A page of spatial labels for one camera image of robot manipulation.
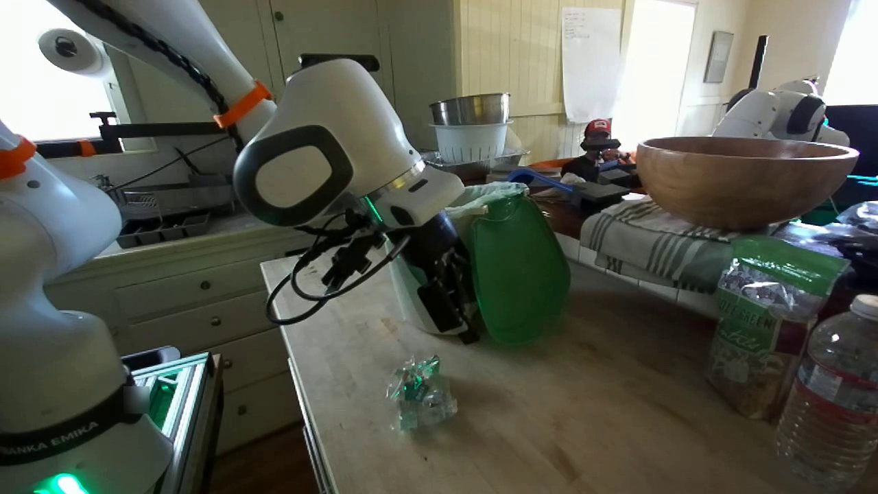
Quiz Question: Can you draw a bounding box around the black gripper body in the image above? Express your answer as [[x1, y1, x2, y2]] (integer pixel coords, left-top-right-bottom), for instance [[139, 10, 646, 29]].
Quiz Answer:
[[397, 214, 482, 342]]

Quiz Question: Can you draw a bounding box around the green bin lid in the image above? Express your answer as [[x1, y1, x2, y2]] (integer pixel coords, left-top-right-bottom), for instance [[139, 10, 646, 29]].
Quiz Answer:
[[469, 195, 571, 346]]

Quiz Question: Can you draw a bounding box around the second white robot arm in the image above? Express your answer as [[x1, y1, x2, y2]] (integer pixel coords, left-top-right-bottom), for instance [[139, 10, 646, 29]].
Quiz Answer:
[[712, 76, 851, 144]]

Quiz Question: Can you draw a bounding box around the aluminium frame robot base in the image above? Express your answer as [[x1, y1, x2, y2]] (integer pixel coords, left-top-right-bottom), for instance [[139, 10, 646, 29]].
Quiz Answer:
[[120, 346, 221, 494]]

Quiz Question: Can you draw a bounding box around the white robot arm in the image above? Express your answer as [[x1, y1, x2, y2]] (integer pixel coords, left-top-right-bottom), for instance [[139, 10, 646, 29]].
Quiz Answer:
[[0, 0, 463, 494]]

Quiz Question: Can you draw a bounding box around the white plastic container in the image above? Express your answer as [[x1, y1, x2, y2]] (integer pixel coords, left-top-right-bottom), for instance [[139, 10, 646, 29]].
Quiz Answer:
[[437, 122, 507, 165]]

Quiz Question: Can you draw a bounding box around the crumpled clear plastic wrapper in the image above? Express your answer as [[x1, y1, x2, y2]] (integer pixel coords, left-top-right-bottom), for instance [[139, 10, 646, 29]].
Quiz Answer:
[[387, 354, 457, 431]]

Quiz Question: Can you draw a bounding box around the stainless steel mixing bowl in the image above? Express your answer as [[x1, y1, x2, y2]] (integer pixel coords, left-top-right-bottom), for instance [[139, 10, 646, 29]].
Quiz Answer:
[[430, 93, 511, 126]]

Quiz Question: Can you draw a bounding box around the red and black figurine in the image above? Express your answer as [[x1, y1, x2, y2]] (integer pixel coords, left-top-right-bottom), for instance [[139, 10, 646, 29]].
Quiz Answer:
[[563, 117, 633, 181]]

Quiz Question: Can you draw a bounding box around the white drawer cabinet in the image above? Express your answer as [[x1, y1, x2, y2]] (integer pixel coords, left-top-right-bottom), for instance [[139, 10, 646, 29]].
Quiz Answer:
[[47, 225, 306, 452]]

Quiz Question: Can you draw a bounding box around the striped dish towel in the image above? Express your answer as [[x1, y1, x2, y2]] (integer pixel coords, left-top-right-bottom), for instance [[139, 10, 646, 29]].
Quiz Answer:
[[579, 199, 736, 292]]

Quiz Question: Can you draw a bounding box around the wooden bowl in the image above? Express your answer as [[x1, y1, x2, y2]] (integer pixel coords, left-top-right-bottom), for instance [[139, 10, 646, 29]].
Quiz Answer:
[[635, 137, 859, 229]]

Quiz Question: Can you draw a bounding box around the green and clear food bag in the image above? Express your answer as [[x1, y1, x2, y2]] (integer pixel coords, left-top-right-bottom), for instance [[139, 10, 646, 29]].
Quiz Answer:
[[705, 235, 848, 420]]

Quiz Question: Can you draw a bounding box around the clear plastic water bottle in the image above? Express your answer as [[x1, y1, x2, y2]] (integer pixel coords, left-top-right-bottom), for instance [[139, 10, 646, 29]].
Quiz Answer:
[[773, 292, 878, 490]]

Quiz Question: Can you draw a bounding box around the black camera on stand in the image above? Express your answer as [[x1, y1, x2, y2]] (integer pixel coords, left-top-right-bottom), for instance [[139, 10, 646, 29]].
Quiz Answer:
[[297, 51, 382, 76]]

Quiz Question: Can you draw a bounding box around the white paper on wall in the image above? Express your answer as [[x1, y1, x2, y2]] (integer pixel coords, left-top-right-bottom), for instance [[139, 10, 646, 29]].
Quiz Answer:
[[563, 8, 622, 122]]

